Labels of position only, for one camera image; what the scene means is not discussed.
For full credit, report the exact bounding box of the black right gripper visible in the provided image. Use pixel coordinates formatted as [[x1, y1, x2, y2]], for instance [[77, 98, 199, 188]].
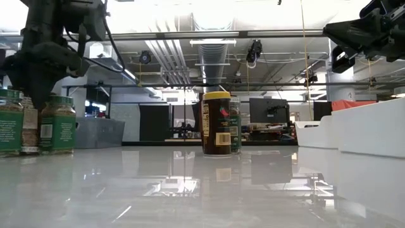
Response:
[[323, 6, 405, 74]]

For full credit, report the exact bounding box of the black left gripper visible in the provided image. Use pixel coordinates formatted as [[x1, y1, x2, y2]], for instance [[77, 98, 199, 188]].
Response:
[[3, 31, 91, 110]]

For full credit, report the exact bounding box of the green-lid herb spice jar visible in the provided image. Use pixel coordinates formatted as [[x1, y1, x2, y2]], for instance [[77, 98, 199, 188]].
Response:
[[38, 94, 77, 156], [229, 96, 243, 155], [0, 88, 25, 158]]

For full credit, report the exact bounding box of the yellow-lid dark spice jar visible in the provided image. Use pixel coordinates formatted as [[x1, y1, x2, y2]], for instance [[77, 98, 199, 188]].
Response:
[[199, 91, 233, 158]]

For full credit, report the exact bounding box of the white round pillar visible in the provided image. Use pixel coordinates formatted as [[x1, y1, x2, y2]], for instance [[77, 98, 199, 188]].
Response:
[[59, 74, 88, 118], [327, 71, 356, 102]]

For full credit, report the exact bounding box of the orange-red cloth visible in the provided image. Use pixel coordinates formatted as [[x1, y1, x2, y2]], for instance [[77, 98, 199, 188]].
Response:
[[331, 99, 378, 112]]

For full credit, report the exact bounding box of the black cabinet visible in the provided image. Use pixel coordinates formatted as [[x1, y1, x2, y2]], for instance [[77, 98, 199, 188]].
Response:
[[313, 101, 332, 122]]

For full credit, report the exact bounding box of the grey translucent plastic bin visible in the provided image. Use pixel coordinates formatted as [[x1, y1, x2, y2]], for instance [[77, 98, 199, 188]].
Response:
[[75, 117, 126, 149]]

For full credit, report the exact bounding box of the white ceiling air unit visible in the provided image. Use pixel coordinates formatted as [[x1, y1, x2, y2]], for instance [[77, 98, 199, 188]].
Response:
[[89, 42, 118, 60]]

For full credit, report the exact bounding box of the white plastic bin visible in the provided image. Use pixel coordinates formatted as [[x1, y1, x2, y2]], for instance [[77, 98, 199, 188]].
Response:
[[294, 114, 339, 149], [330, 97, 405, 159]]

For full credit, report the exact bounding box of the black monitor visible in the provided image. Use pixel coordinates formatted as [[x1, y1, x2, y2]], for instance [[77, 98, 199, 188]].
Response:
[[249, 97, 290, 125]]

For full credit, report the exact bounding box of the black partition panel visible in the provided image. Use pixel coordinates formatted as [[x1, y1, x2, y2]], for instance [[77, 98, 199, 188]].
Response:
[[139, 104, 174, 142]]

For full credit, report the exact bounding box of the ceiling light fixture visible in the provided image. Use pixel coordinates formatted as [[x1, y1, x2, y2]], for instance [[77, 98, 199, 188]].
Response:
[[189, 39, 237, 46]]

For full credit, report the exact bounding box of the distant wooden bench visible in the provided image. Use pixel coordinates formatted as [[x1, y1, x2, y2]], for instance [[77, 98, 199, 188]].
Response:
[[164, 137, 247, 143]]

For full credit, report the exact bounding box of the dark grey hanging cloth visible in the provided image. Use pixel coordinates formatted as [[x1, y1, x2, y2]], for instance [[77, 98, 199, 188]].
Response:
[[191, 101, 203, 132]]

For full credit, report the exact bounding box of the yellow hanging cord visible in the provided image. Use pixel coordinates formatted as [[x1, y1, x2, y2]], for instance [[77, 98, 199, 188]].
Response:
[[299, 0, 315, 121]]

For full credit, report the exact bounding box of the black ceiling cord reel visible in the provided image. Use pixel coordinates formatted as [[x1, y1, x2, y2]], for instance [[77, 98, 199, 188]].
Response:
[[139, 50, 152, 65], [303, 71, 319, 87], [246, 39, 263, 69]]

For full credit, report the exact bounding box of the silver ventilation duct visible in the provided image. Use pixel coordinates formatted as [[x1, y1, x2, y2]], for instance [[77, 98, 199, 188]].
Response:
[[197, 43, 229, 93]]

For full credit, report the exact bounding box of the black aluminium rig frame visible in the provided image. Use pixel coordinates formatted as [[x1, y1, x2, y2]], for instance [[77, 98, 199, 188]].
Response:
[[0, 28, 327, 44]]

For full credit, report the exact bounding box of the black distant frame rail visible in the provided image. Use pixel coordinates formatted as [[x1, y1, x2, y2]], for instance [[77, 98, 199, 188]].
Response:
[[61, 81, 405, 89]]

